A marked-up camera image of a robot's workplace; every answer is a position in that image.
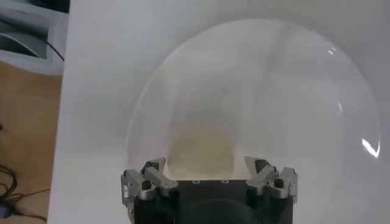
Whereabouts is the black cable with adapter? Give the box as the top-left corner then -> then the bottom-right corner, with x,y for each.
0,121 -> 51,223

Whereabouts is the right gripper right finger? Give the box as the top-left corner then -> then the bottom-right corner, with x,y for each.
244,156 -> 299,204

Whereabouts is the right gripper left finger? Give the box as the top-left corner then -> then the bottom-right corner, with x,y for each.
121,156 -> 179,215

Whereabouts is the thin black cable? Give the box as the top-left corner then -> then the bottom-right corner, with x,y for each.
45,41 -> 65,61

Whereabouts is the white round plate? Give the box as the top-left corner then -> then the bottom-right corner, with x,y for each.
126,18 -> 381,224

